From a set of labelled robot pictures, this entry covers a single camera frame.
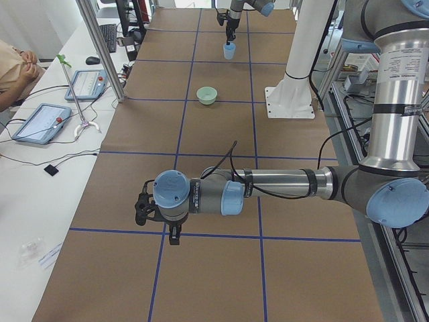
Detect black keyboard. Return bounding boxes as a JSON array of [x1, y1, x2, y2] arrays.
[[99, 23, 117, 53]]

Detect white camera stand base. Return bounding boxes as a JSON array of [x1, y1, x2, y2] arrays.
[[265, 0, 335, 119]]

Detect green plastic bowl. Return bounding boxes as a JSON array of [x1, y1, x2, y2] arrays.
[[196, 87, 218, 105]]

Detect aluminium frame post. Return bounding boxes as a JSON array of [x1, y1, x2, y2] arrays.
[[76, 0, 125, 103]]

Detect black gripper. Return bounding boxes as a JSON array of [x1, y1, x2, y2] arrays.
[[226, 19, 239, 46], [166, 214, 188, 245]]

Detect small black square pad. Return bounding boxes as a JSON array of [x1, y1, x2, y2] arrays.
[[44, 164, 59, 176]]

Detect clear plastic bag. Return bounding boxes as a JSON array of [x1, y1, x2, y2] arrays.
[[17, 237, 45, 268]]

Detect lower blue teach pendant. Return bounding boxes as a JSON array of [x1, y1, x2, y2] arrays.
[[12, 103, 72, 145]]

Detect seated person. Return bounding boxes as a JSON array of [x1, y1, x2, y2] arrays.
[[1, 40, 45, 112]]

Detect metal rod stand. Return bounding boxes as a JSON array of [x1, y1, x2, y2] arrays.
[[56, 54, 101, 140]]

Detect blue teach pendant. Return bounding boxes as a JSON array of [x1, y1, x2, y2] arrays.
[[12, 103, 72, 145], [69, 70, 108, 101]]

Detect black computer mouse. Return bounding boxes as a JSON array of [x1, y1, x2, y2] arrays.
[[85, 56, 101, 66]]

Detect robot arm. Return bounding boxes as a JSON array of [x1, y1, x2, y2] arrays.
[[135, 1, 428, 245], [218, 0, 274, 45]]

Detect light blue plastic cup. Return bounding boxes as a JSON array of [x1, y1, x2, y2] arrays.
[[223, 42, 236, 60]]

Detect upper blue teach pendant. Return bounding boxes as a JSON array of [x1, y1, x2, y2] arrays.
[[69, 70, 108, 101]]

